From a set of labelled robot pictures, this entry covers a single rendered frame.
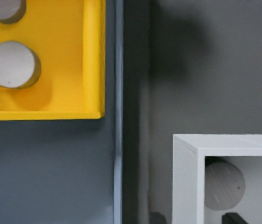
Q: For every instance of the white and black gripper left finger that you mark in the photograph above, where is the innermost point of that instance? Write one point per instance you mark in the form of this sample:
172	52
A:
157	218

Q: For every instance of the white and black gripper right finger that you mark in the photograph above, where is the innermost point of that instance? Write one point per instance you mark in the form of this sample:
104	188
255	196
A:
232	218

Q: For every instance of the grey bin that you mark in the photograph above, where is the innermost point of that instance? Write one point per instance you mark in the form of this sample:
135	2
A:
189	154

